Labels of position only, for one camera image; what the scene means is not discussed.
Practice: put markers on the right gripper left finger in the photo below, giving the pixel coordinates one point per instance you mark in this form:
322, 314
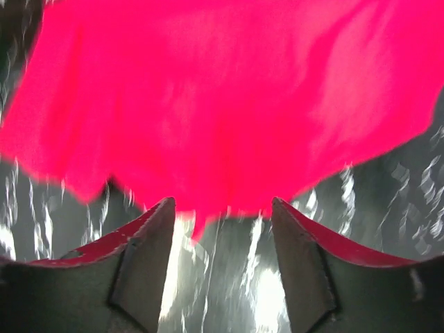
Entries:
114, 284

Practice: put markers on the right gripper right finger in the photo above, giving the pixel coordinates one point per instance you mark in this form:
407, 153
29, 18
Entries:
333, 284

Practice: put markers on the red t-shirt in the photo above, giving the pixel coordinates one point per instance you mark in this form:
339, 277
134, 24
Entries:
222, 105

